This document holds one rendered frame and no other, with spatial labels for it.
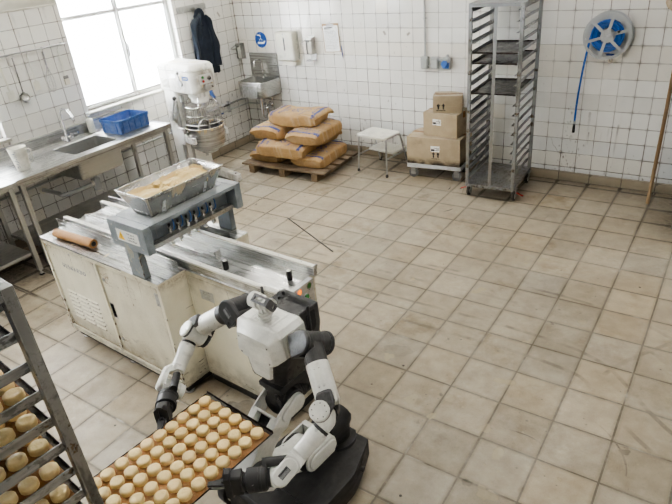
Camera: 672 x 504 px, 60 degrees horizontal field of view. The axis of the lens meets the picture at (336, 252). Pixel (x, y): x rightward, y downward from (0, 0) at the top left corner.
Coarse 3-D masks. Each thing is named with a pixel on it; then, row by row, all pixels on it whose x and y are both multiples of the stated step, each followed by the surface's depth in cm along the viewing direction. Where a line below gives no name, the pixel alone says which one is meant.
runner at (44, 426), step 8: (40, 424) 146; (48, 424) 148; (32, 432) 145; (40, 432) 147; (16, 440) 142; (24, 440) 144; (0, 448) 140; (8, 448) 141; (16, 448) 143; (0, 456) 140
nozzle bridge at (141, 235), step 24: (216, 192) 340; (240, 192) 354; (120, 216) 322; (144, 216) 318; (168, 216) 316; (192, 216) 339; (216, 216) 348; (120, 240) 322; (144, 240) 306; (168, 240) 323; (144, 264) 322
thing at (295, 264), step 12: (108, 204) 415; (204, 240) 361; (216, 240) 353; (228, 240) 346; (240, 252) 343; (252, 252) 336; (264, 252) 329; (276, 264) 328; (288, 264) 321; (300, 264) 315; (312, 264) 312
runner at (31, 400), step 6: (30, 396) 142; (36, 396) 143; (18, 402) 140; (24, 402) 141; (30, 402) 143; (36, 402) 144; (12, 408) 139; (18, 408) 141; (24, 408) 142; (0, 414) 138; (6, 414) 139; (12, 414) 140; (18, 414) 141; (0, 420) 138; (6, 420) 139
